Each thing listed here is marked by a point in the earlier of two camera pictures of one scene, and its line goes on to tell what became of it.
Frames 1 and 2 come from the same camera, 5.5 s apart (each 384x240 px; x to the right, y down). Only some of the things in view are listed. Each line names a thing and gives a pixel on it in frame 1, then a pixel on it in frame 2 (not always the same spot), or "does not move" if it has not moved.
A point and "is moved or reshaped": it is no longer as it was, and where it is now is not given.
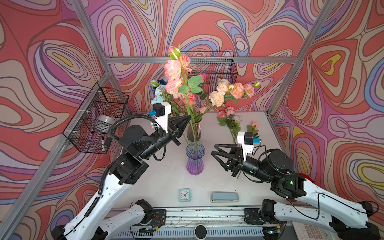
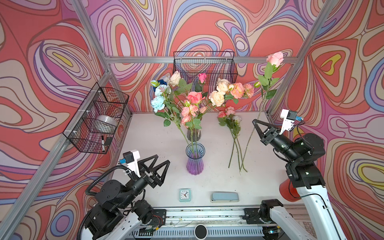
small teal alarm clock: [184, 195] does not move
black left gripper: [174, 125] to [151, 181]
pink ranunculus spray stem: [226, 117] does not move
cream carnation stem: [217, 97] does not move
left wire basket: [89, 129] does not move
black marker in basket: [103, 143] does not move
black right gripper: [234, 164] to [265, 139]
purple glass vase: [195, 152] does not move
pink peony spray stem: [180, 85] is moved or reshaped
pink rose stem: [253, 128] is moved or reshaped
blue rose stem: [162, 82] does not move
